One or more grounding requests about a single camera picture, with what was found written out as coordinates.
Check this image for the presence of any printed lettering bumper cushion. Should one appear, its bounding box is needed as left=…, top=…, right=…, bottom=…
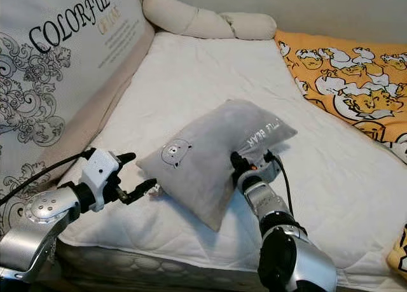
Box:
left=0, top=0, right=157, bottom=239

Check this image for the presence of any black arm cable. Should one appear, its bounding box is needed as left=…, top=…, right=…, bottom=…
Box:
left=264, top=150, right=293, bottom=216
left=0, top=148, right=96, bottom=207

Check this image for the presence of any grey bear print pillow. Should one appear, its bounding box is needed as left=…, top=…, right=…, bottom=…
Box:
left=137, top=99, right=298, bottom=233

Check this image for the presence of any short beige bolster cushion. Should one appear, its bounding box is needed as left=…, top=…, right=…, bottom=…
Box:
left=219, top=12, right=278, bottom=41

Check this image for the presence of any long beige bolster cushion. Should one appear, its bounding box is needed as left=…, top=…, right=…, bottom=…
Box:
left=143, top=0, right=236, bottom=40

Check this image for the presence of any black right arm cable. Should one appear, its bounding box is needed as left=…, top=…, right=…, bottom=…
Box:
left=264, top=150, right=293, bottom=216

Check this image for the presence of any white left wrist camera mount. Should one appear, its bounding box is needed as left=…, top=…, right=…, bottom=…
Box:
left=86, top=148, right=125, bottom=211

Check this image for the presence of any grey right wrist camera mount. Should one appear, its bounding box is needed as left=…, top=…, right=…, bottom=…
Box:
left=240, top=158, right=282, bottom=191

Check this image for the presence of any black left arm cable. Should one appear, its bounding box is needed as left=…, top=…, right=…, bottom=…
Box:
left=0, top=148, right=96, bottom=207

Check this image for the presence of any white quilted mattress pad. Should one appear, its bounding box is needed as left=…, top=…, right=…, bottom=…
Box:
left=60, top=31, right=407, bottom=288

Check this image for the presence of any orange yellow character blanket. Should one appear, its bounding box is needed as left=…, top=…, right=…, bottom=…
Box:
left=275, top=30, right=407, bottom=280

